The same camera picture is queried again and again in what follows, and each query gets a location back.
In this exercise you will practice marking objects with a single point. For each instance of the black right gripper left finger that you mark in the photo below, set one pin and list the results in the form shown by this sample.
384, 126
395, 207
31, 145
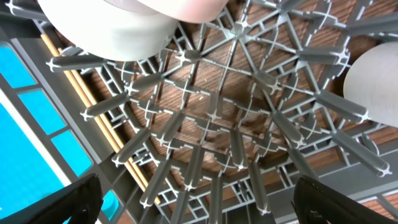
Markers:
79, 202

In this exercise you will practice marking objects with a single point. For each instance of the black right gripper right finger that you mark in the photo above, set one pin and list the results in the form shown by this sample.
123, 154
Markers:
315, 202

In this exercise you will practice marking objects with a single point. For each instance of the white cup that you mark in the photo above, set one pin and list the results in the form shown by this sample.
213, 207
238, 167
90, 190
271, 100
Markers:
372, 83

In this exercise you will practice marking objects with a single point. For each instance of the grey-green bowl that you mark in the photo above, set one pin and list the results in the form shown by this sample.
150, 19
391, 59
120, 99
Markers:
116, 30

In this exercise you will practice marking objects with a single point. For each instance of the pink shallow bowl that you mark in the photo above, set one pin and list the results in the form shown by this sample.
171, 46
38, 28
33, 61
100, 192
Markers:
192, 11

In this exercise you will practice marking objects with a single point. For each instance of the grey dishwasher rack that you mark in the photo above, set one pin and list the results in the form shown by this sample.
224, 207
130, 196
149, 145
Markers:
220, 124

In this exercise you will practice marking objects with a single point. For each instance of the teal plastic tray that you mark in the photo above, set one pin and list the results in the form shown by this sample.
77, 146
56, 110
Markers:
41, 148

